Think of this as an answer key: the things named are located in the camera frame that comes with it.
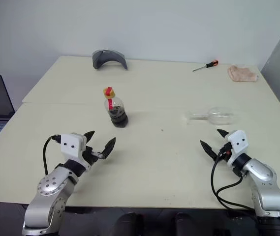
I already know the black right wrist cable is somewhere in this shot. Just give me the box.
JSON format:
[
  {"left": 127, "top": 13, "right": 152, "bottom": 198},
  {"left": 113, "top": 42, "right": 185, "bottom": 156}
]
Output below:
[{"left": 210, "top": 144, "right": 257, "bottom": 211}]

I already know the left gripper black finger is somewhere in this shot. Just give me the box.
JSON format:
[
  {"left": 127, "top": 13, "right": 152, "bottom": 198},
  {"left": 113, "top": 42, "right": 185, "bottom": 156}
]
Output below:
[
  {"left": 83, "top": 130, "right": 96, "bottom": 144},
  {"left": 91, "top": 137, "right": 117, "bottom": 159}
]

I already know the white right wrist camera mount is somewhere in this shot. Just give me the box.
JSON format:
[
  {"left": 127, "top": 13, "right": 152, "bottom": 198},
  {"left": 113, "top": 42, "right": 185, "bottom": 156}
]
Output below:
[{"left": 227, "top": 130, "right": 249, "bottom": 168}]

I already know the plastic bottle with dark liquid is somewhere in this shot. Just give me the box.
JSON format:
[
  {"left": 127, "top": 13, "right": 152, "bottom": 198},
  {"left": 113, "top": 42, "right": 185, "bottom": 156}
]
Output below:
[{"left": 102, "top": 86, "right": 129, "bottom": 129}]

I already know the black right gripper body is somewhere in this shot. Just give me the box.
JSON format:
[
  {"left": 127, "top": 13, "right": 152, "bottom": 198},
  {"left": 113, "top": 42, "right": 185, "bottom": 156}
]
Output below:
[{"left": 218, "top": 142, "right": 232, "bottom": 162}]

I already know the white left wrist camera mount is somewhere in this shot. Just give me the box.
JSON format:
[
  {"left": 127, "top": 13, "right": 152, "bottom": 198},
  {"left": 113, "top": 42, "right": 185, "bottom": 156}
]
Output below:
[{"left": 60, "top": 132, "right": 92, "bottom": 171}]

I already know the dark rounded shape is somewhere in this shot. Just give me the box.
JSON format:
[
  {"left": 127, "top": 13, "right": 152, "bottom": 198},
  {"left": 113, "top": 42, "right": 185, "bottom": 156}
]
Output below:
[
  {"left": 113, "top": 211, "right": 146, "bottom": 236},
  {"left": 173, "top": 211, "right": 202, "bottom": 236}
]

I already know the clear plastic scoop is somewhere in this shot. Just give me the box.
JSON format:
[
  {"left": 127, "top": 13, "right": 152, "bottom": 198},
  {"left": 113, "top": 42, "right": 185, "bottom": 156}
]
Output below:
[{"left": 185, "top": 106, "right": 234, "bottom": 126}]

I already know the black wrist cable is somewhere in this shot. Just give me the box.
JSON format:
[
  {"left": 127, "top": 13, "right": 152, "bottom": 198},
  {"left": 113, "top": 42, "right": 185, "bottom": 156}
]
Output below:
[
  {"left": 210, "top": 144, "right": 257, "bottom": 211},
  {"left": 42, "top": 134, "right": 62, "bottom": 176}
]

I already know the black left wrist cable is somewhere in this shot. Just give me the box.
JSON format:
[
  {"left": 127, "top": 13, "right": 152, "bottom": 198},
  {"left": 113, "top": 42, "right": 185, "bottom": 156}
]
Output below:
[{"left": 42, "top": 134, "right": 62, "bottom": 176}]

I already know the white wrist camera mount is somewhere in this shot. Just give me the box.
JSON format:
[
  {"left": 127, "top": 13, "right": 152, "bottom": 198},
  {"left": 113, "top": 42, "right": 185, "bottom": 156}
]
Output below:
[
  {"left": 227, "top": 130, "right": 249, "bottom": 168},
  {"left": 60, "top": 132, "right": 92, "bottom": 171}
]

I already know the black and orange screwdriver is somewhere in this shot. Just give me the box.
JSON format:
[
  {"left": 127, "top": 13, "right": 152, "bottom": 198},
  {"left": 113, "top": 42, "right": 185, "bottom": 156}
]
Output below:
[{"left": 192, "top": 59, "right": 220, "bottom": 73}]

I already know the grey baseball cap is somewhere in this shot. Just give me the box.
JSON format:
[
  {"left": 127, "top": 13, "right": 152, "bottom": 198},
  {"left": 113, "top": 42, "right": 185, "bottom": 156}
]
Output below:
[{"left": 92, "top": 49, "right": 128, "bottom": 71}]

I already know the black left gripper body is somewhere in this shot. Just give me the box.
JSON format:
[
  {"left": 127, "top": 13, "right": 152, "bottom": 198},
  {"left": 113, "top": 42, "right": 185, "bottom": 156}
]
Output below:
[{"left": 82, "top": 145, "right": 99, "bottom": 166}]

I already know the pink cloth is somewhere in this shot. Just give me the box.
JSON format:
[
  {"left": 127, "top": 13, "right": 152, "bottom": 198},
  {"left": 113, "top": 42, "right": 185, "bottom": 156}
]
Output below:
[{"left": 226, "top": 64, "right": 261, "bottom": 83}]

